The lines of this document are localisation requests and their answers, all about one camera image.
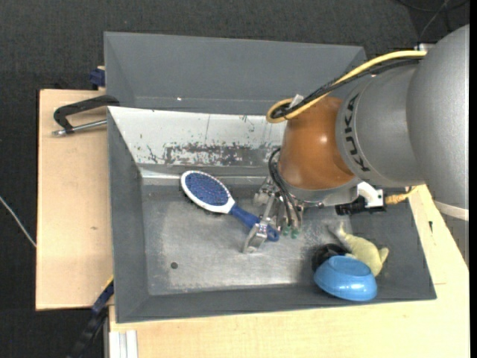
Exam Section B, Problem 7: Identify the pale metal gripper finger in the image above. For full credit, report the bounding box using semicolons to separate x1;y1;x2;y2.
252;224;272;254
241;221;264;254

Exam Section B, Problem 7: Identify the grey metal bin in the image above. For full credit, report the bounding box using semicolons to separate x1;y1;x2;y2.
103;31;437;324

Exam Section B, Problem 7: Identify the black round object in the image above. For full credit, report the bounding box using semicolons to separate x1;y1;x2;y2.
311;242;350;272

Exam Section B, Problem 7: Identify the blue and white hairbrush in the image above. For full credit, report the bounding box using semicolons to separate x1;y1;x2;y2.
180;169;281;243

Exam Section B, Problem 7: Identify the blue plastic bowl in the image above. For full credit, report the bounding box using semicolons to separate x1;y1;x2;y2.
312;255;379;302

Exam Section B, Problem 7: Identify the pale yellow soft toy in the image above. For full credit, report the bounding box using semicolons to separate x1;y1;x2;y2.
327;224;391;277

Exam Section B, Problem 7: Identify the pale wood flat board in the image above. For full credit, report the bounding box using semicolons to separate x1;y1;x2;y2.
35;89;115;311

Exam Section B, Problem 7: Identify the black cylinder on white bracket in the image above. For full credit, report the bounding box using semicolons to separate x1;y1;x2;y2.
334;180;385;216

